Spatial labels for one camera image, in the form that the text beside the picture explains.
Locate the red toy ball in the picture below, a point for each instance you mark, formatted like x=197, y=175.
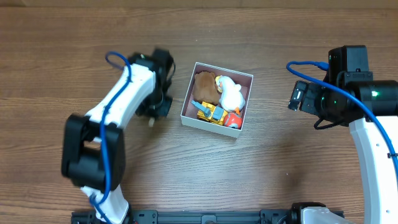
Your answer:
x=233, y=120

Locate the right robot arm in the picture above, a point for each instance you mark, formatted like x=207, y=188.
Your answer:
x=343, y=92

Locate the wooden rattle drum toy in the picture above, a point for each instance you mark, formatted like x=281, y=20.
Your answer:
x=151, y=122

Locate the white plush duck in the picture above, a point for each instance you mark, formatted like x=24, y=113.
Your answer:
x=232, y=99

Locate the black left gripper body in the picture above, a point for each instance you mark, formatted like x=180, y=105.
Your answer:
x=160, y=107

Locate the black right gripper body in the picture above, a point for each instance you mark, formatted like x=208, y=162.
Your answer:
x=311, y=98

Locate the white square cardboard box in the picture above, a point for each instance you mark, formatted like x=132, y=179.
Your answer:
x=189, y=112

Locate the brown plush toy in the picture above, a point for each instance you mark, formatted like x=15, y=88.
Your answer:
x=205, y=88

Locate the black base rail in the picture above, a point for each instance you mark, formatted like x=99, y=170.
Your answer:
x=260, y=217

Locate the yellow toy truck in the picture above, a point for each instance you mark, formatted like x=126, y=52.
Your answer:
x=209, y=112

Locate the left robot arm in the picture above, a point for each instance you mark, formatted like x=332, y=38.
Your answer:
x=93, y=156

